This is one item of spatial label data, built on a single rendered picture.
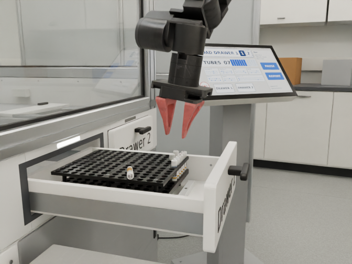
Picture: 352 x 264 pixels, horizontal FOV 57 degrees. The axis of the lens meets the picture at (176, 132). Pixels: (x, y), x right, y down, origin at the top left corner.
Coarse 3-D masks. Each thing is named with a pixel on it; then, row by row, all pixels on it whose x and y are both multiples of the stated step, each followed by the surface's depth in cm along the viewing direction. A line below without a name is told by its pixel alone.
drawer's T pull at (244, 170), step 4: (244, 164) 61; (248, 164) 61; (232, 168) 59; (236, 168) 59; (240, 168) 59; (244, 168) 59; (248, 168) 59; (228, 172) 59; (232, 172) 59; (236, 172) 58; (240, 172) 58; (244, 172) 56; (248, 172) 60; (240, 176) 56; (244, 176) 56; (244, 180) 56
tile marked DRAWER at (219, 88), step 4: (216, 84) 137; (220, 84) 137; (224, 84) 138; (228, 84) 139; (216, 88) 136; (220, 88) 136; (224, 88) 137; (228, 88) 138; (232, 88) 139; (216, 92) 134; (220, 92) 135; (224, 92) 136; (228, 92) 137; (232, 92) 137
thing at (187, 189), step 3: (189, 180) 71; (192, 180) 71; (186, 183) 69; (189, 183) 69; (192, 183) 69; (186, 186) 67; (189, 186) 67; (192, 186) 69; (183, 189) 66; (186, 189) 66; (189, 189) 66; (180, 192) 64; (183, 192) 64; (186, 192) 64; (189, 192) 66; (183, 195) 63; (186, 195) 64
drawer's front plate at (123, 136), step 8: (136, 120) 101; (144, 120) 105; (120, 128) 88; (128, 128) 93; (152, 128) 112; (112, 136) 85; (120, 136) 89; (128, 136) 94; (136, 136) 99; (144, 136) 105; (152, 136) 113; (112, 144) 85; (120, 144) 89; (128, 144) 94; (144, 144) 106; (152, 144) 113
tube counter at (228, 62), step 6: (228, 60) 147; (234, 60) 148; (240, 60) 150; (246, 60) 151; (252, 60) 153; (228, 66) 145; (234, 66) 146; (240, 66) 148; (246, 66) 149; (252, 66) 150
